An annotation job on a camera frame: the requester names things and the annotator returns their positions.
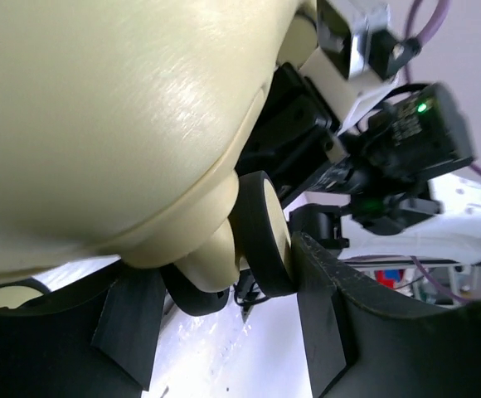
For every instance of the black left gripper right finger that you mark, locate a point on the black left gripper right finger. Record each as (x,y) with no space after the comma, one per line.
(362,339)

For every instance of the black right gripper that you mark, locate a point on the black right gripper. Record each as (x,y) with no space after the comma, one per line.
(294,142)

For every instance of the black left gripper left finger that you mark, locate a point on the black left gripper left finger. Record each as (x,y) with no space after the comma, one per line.
(94,338)

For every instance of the yellow hard-shell suitcase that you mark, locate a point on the yellow hard-shell suitcase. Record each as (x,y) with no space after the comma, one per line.
(121,123)

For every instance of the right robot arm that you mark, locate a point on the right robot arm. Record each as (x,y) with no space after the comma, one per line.
(398,173)

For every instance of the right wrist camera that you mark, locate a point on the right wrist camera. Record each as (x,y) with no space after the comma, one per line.
(356,62)

